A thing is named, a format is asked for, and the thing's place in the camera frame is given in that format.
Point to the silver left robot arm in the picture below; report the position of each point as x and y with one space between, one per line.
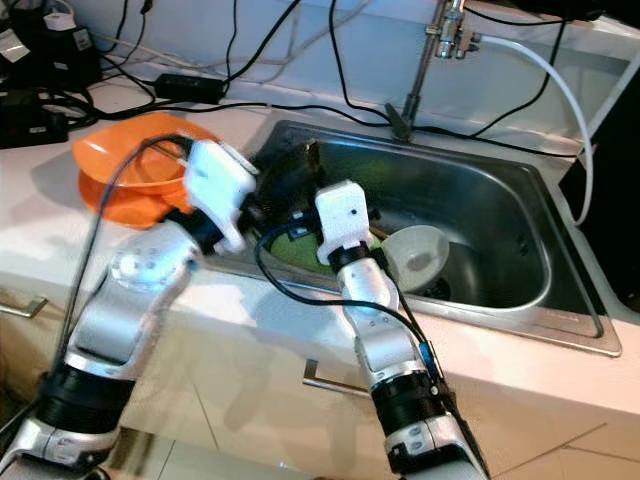
110 320

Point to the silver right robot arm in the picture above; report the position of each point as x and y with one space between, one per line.
380 330

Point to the white kitchen cabinet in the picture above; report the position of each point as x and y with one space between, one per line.
260 420

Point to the green plate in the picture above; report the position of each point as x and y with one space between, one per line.
295 255

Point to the small white bowl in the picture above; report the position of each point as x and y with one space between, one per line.
420 255

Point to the thin metal utensil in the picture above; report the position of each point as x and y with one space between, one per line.
160 156

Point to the black power adapter brick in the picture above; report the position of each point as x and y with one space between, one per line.
190 86

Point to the orange plastic bowl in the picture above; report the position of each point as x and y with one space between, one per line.
115 212
120 150

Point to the stainless steel sink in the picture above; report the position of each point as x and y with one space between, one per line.
480 200

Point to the chrome sink faucet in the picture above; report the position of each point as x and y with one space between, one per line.
450 42

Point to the black charger box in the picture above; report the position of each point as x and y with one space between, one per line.
60 60

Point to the black power strip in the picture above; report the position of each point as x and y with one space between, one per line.
18 120

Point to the small white adapter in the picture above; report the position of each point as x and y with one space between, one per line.
58 20

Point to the black appliance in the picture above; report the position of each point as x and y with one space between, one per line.
610 200

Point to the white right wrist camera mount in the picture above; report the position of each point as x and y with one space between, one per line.
345 215

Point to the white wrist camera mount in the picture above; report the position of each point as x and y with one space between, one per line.
220 190
345 215

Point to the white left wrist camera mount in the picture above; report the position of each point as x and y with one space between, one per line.
220 190

